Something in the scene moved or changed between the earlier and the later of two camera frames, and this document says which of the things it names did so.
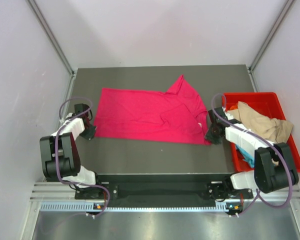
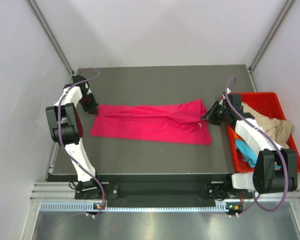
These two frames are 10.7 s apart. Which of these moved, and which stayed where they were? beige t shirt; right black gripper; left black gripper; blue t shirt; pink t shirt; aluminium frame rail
Moved: pink t shirt; right black gripper; left black gripper
Stayed: aluminium frame rail; blue t shirt; beige t shirt
